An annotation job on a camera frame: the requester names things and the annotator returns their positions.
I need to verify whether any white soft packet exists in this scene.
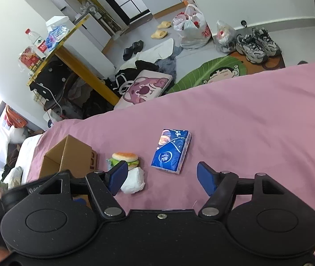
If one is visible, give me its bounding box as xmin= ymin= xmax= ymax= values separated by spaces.
xmin=121 ymin=167 xmax=145 ymax=194

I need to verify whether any hamburger plush toy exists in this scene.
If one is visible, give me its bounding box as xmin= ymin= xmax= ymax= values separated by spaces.
xmin=106 ymin=152 xmax=140 ymax=170

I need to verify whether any cardboard box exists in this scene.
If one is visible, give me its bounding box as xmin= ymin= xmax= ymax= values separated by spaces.
xmin=39 ymin=135 xmax=97 ymax=178

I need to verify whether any blue tissue pack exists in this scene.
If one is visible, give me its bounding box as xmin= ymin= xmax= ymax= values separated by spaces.
xmin=151 ymin=129 xmax=192 ymax=175

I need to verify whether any orange garment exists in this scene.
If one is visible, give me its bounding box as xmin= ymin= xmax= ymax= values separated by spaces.
xmin=5 ymin=104 xmax=27 ymax=129

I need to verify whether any pink bed cover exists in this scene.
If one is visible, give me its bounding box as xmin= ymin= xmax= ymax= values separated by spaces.
xmin=27 ymin=63 xmax=315 ymax=211

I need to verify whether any black clothes pile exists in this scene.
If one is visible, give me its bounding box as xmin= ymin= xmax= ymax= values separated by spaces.
xmin=103 ymin=60 xmax=159 ymax=96

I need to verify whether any pink bear cushion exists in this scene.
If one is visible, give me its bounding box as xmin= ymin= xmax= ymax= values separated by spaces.
xmin=114 ymin=70 xmax=173 ymax=110

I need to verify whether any black polka dot bag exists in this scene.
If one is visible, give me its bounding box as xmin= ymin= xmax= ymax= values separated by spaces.
xmin=29 ymin=55 xmax=78 ymax=100

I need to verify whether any green cartoon floor mat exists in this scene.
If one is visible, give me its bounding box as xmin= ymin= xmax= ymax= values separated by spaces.
xmin=167 ymin=52 xmax=286 ymax=94

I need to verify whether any round white gold table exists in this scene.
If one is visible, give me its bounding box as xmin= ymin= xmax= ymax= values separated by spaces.
xmin=27 ymin=14 xmax=119 ymax=106

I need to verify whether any black slipper left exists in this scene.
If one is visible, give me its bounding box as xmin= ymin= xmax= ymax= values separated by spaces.
xmin=123 ymin=46 xmax=134 ymax=61

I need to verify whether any black slipper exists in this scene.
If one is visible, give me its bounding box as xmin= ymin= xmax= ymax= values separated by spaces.
xmin=123 ymin=46 xmax=134 ymax=61
xmin=131 ymin=40 xmax=144 ymax=55

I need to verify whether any red snack bag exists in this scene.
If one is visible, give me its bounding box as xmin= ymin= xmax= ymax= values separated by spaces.
xmin=18 ymin=46 xmax=44 ymax=73

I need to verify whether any black slipper right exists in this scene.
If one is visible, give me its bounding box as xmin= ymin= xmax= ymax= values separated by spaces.
xmin=131 ymin=40 xmax=144 ymax=55

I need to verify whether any grey sneaker left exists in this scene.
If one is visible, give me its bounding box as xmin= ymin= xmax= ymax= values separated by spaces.
xmin=236 ymin=34 xmax=268 ymax=64

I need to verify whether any grey sneaker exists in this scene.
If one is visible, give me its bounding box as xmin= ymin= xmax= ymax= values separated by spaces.
xmin=252 ymin=28 xmax=282 ymax=57
xmin=236 ymin=34 xmax=268 ymax=64

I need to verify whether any white floor mat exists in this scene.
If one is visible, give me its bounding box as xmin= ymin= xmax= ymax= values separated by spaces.
xmin=118 ymin=39 xmax=174 ymax=71

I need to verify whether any clear plastic trash bag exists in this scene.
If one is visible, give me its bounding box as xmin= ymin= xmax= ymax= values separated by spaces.
xmin=213 ymin=20 xmax=236 ymax=54

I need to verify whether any water bottle red label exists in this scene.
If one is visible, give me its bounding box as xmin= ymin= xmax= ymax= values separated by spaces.
xmin=25 ymin=28 xmax=48 ymax=56

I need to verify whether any white red plastic bag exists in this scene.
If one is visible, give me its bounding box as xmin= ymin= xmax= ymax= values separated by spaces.
xmin=172 ymin=4 xmax=211 ymax=50

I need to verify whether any grey sneaker right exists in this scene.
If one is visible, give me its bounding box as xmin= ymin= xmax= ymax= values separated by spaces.
xmin=252 ymin=28 xmax=282 ymax=57

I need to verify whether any yellow slipper near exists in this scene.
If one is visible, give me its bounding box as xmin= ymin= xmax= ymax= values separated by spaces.
xmin=151 ymin=29 xmax=168 ymax=40

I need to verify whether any yellow slipper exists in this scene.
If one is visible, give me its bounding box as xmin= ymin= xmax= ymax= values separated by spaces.
xmin=157 ymin=21 xmax=172 ymax=29
xmin=151 ymin=29 xmax=168 ymax=40

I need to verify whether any blue plastic bag on table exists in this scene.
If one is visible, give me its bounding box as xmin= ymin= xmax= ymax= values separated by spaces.
xmin=46 ymin=25 xmax=69 ymax=52

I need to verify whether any yellow slipper far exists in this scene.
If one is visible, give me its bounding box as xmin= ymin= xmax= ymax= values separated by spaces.
xmin=157 ymin=21 xmax=172 ymax=29

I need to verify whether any white tissue box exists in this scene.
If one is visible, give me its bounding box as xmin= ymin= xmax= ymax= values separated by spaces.
xmin=46 ymin=16 xmax=70 ymax=32

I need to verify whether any white charging cable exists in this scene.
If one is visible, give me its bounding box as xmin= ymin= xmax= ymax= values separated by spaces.
xmin=32 ymin=84 xmax=64 ymax=120

